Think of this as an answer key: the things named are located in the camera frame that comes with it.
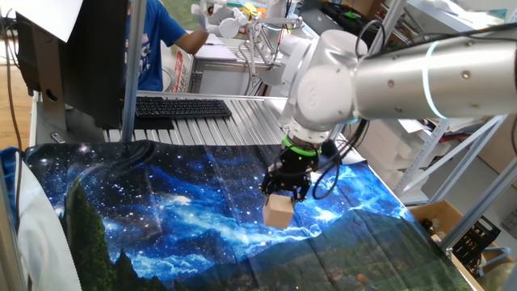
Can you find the person in blue shirt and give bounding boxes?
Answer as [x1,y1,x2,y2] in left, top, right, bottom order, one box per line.
[125,0,187,92]

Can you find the light blue plastic handle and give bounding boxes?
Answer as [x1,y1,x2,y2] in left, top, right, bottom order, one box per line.
[478,246,512,278]

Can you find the black computer monitor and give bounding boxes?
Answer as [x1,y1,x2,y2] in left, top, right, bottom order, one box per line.
[15,0,129,130]

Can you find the galaxy print cloth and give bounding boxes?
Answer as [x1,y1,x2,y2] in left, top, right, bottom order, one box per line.
[23,140,473,291]

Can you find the white plastic sheet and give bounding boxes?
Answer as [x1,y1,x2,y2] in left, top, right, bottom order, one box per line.
[15,151,84,291]

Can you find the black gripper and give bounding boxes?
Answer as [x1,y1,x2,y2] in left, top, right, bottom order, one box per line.
[258,145,321,204]

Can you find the light wooden cube block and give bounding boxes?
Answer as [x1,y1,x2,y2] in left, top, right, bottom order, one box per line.
[262,192,295,230]

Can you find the green wrist ring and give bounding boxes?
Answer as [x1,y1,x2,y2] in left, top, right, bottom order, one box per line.
[282,134,322,158]

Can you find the brown cardboard box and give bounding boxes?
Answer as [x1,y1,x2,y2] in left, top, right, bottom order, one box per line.
[410,200,514,291]

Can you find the red white printed box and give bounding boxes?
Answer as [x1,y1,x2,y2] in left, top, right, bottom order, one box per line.
[163,43,195,93]

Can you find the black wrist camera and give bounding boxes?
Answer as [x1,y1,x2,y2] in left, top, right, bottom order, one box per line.
[321,138,341,159]

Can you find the white papers stack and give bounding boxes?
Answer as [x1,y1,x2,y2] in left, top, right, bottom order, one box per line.
[397,116,506,135]

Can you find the white foam blocks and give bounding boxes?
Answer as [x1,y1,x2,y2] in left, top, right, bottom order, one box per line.
[355,120,429,191]

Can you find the black keyboard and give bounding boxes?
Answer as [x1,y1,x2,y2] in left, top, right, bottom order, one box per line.
[135,98,233,120]

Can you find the black perforated metal bracket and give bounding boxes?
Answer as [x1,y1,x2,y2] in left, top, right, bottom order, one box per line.
[452,216,502,270]

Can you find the colourful plastic toys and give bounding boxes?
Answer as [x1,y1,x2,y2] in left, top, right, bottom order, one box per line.
[237,0,270,19]

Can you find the grey metal shelf rack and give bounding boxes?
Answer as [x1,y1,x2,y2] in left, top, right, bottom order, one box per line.
[375,0,517,207]

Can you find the dark grey equipment case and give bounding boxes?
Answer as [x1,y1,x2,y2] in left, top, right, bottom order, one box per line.
[301,0,385,40]

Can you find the white haptic control device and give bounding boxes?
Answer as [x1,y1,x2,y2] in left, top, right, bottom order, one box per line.
[190,0,284,88]

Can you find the aluminium frame post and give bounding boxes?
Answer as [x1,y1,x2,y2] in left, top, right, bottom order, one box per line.
[120,0,148,143]
[0,161,26,291]
[439,159,517,251]

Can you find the blue fabric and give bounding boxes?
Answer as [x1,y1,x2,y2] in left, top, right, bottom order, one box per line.
[0,145,26,227]

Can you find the black desk mat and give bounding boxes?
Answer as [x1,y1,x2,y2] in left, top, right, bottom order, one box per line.
[123,115,175,131]

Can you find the grey metal workbench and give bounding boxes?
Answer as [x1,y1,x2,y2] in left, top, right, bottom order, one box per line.
[189,34,270,97]

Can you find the grey monitor stand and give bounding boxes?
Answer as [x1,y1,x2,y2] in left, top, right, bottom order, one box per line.
[32,23,106,143]

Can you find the bare person forearm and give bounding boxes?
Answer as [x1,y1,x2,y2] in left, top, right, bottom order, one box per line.
[173,27,209,56]

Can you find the gloved person hand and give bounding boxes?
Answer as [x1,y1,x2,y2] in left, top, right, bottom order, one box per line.
[197,11,213,36]

